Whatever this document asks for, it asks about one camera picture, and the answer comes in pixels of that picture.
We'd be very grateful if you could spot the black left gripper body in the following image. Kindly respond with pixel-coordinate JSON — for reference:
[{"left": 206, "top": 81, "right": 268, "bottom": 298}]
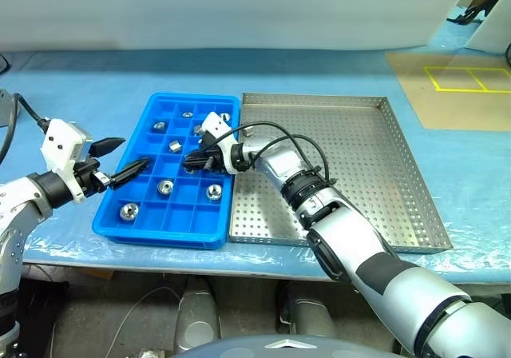
[{"left": 73, "top": 157, "right": 111, "bottom": 197}]

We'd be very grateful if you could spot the perforated steel tray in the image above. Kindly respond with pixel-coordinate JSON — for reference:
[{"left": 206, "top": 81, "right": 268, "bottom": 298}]
[{"left": 228, "top": 92, "right": 454, "bottom": 253}]

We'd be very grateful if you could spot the white foam backdrop board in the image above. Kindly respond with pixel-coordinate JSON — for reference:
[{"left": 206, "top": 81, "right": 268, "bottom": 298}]
[{"left": 0, "top": 0, "right": 458, "bottom": 51}]

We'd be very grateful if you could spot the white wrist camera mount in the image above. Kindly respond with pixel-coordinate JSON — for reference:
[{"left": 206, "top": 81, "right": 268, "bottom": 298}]
[
  {"left": 199, "top": 112, "right": 240, "bottom": 175},
  {"left": 41, "top": 118, "right": 95, "bottom": 204}
]

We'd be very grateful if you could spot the black stand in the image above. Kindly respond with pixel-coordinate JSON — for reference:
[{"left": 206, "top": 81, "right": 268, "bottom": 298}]
[{"left": 446, "top": 0, "right": 508, "bottom": 26}]

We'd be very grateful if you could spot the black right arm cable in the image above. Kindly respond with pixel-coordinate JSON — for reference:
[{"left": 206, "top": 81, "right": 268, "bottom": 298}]
[{"left": 201, "top": 121, "right": 339, "bottom": 187}]

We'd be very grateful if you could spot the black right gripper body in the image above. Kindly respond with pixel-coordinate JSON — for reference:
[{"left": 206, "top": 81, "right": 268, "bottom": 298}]
[{"left": 199, "top": 132, "right": 224, "bottom": 172}]

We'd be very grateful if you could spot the grey device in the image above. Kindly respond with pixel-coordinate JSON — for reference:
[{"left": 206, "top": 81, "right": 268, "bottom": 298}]
[{"left": 0, "top": 89, "right": 19, "bottom": 128}]

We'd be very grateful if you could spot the brown cardboard sheet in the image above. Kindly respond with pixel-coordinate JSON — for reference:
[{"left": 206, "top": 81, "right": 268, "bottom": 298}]
[{"left": 385, "top": 51, "right": 511, "bottom": 131}]

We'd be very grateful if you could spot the dark grey rounded cover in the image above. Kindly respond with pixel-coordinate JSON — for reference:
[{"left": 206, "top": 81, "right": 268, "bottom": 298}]
[{"left": 171, "top": 333, "right": 396, "bottom": 358}]

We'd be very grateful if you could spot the grey rounded shape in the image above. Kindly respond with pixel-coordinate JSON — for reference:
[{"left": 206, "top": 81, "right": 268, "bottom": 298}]
[
  {"left": 175, "top": 277, "right": 220, "bottom": 351},
  {"left": 277, "top": 281, "right": 339, "bottom": 339}
]

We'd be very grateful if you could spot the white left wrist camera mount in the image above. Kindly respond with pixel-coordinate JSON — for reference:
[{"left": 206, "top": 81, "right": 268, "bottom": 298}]
[{"left": 41, "top": 118, "right": 95, "bottom": 204}]

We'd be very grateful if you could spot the white panel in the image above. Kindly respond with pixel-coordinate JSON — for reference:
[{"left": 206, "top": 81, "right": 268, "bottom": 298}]
[{"left": 465, "top": 0, "right": 511, "bottom": 54}]

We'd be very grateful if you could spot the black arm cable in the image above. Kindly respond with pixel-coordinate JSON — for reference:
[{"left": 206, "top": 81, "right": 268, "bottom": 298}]
[
  {"left": 0, "top": 93, "right": 51, "bottom": 163},
  {"left": 201, "top": 121, "right": 339, "bottom": 187}
]

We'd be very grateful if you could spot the blue plastic compartment tray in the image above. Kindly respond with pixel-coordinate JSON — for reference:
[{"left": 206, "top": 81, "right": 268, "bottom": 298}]
[{"left": 91, "top": 92, "right": 242, "bottom": 251}]

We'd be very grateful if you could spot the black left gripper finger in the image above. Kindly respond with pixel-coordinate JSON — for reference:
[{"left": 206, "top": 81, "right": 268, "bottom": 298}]
[
  {"left": 106, "top": 157, "right": 151, "bottom": 189},
  {"left": 90, "top": 137, "right": 125, "bottom": 158}
]

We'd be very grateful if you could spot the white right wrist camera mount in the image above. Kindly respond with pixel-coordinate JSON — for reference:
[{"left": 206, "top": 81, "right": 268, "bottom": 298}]
[{"left": 199, "top": 112, "right": 240, "bottom": 175}]

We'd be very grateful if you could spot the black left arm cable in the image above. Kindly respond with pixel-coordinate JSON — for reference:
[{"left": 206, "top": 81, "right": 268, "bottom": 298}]
[{"left": 0, "top": 93, "right": 51, "bottom": 163}]

